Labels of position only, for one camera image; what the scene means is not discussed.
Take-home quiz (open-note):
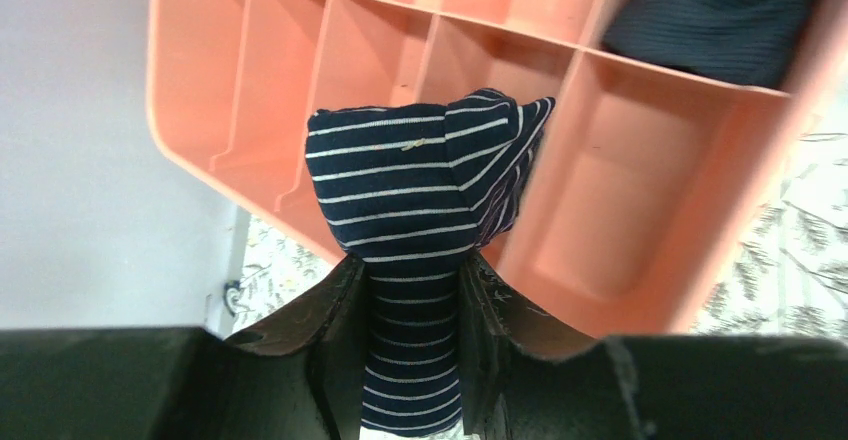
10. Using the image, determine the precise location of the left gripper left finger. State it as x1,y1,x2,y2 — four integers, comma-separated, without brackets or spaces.
1,256,365,439

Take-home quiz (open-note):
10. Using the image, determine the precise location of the pink divided organizer tray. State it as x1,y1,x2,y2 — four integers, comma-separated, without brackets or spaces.
147,0,847,336

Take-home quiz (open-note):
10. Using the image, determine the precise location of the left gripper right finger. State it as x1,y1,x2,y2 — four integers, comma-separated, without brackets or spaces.
459,255,847,439

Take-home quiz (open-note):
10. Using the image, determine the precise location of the striped navy garment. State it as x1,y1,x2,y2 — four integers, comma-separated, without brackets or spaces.
305,88,556,438

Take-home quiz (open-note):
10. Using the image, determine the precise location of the navy underwear beige waistband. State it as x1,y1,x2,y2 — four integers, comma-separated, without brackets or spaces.
602,0,816,89

